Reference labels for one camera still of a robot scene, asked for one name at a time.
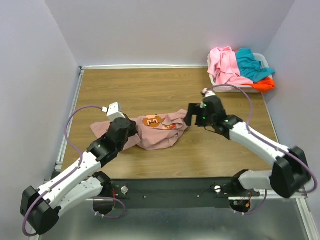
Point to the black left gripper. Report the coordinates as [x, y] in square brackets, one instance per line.
[133, 127]

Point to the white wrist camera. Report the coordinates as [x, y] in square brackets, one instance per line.
[113, 111]
[206, 92]

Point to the teal shirt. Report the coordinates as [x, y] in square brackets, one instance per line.
[250, 67]

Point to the orange shirt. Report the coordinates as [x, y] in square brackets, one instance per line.
[264, 85]

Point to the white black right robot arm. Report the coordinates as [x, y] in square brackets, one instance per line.
[289, 169]

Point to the white laundry basket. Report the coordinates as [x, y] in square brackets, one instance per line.
[245, 88]

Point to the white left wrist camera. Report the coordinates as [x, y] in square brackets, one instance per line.
[113, 111]

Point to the bright pink shirt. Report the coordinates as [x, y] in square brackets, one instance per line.
[224, 68]

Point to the dusty pink graphic t-shirt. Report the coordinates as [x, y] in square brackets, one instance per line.
[158, 131]

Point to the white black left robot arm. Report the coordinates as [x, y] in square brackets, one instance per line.
[43, 206]

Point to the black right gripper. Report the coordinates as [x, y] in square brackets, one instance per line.
[195, 108]

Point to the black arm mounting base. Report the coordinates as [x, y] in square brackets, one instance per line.
[177, 193]

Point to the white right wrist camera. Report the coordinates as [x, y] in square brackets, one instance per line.
[206, 92]

